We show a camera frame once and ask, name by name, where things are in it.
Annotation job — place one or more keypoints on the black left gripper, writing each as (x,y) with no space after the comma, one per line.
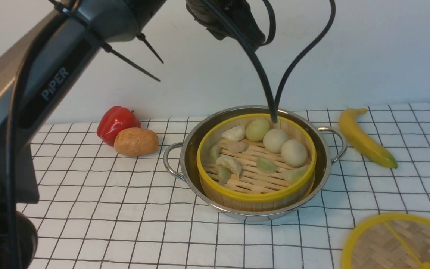
(238,13)

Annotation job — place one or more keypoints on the bamboo steamer basket yellow rim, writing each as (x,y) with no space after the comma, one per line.
(253,190)

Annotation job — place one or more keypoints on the woven bamboo steamer lid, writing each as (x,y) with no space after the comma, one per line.
(388,241)

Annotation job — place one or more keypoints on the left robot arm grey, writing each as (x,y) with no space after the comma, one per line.
(35,74)

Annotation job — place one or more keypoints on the stainless steel pot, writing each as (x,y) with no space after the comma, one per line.
(179,159)

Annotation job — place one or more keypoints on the green round bun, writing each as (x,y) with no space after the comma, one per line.
(256,129)

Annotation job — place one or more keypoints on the white dumpling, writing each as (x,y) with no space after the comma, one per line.
(235,134)
(229,163)

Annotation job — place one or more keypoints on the white round bun middle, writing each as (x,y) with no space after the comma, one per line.
(274,139)

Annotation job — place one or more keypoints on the white round bun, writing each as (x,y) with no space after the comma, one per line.
(294,153)
(274,139)

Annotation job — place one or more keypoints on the pink dumpling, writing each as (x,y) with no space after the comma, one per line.
(237,147)

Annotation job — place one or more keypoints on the green dumpling left edge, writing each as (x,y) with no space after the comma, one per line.
(214,153)

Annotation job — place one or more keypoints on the green dumpling edge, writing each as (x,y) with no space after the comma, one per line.
(214,153)
(294,176)

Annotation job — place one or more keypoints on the white dumpling front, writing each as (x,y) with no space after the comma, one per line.
(229,163)

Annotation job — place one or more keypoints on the white round bun right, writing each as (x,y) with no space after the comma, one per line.
(294,153)

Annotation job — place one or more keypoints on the green dumpling centre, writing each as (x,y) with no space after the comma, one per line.
(266,166)

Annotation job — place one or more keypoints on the green dumpling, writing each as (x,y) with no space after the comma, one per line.
(266,166)
(223,174)

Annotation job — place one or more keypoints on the yellow banana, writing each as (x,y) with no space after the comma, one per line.
(361,141)

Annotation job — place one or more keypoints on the green dumpling front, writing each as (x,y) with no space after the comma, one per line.
(223,174)

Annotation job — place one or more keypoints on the brown potato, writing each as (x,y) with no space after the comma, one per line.
(134,142)

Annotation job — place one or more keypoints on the red bell pepper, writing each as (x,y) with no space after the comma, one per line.
(116,119)

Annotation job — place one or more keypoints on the green dumpling right edge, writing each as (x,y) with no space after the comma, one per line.
(294,176)

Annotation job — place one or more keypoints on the white checkered tablecloth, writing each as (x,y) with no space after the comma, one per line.
(100,210)

